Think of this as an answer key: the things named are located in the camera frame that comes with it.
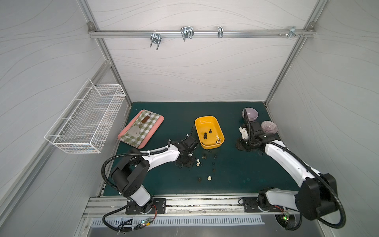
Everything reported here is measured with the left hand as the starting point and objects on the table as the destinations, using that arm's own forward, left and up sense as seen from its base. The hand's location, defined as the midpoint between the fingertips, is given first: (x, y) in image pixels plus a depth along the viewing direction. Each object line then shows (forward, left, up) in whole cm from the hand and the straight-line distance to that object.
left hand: (190, 164), depth 86 cm
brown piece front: (-9, -5, 0) cm, 10 cm away
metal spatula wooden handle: (+23, +41, 0) cm, 47 cm away
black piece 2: (+6, -15, -1) cm, 16 cm away
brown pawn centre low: (-3, -14, -1) cm, 14 cm away
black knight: (+6, -8, -1) cm, 10 cm away
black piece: (+20, -9, 0) cm, 22 cm away
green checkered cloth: (+26, +33, -1) cm, 42 cm away
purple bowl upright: (+40, -46, +1) cm, 61 cm away
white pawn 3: (-7, -11, -1) cm, 13 cm away
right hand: (+9, -28, +9) cm, 30 cm away
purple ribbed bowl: (+29, -55, 0) cm, 62 cm away
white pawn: (+18, -18, -1) cm, 26 cm away
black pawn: (+24, -13, 0) cm, 27 cm away
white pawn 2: (+15, -17, 0) cm, 23 cm away
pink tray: (+21, +28, -1) cm, 35 cm away
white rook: (+1, -5, -1) cm, 5 cm away
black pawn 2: (+1, -14, -2) cm, 14 cm away
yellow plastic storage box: (+29, -8, +1) cm, 30 cm away
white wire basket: (+6, +50, +29) cm, 58 cm away
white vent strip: (-29, +33, -3) cm, 44 cm away
